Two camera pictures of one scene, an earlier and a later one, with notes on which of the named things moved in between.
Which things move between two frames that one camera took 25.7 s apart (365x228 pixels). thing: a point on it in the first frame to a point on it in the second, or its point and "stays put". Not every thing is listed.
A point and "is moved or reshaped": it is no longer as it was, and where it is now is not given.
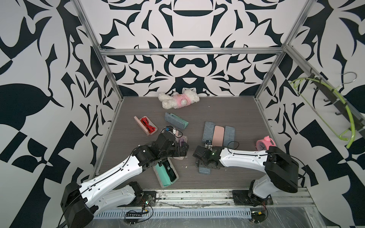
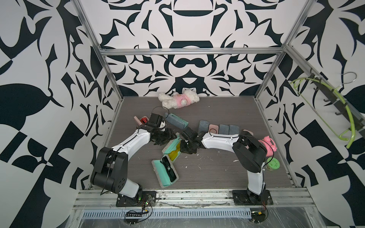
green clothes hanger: (292, 85) stays put
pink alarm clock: (264, 144) stays put
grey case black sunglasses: (204, 170) to (234, 129)
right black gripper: (197, 164) to (182, 149)
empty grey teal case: (176, 120) stays put
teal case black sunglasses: (166, 174) stays put
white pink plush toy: (176, 100) stays put
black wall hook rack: (339, 102) stays put
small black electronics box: (257, 216) stays put
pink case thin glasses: (218, 136) is moved or reshaped
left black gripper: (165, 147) to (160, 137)
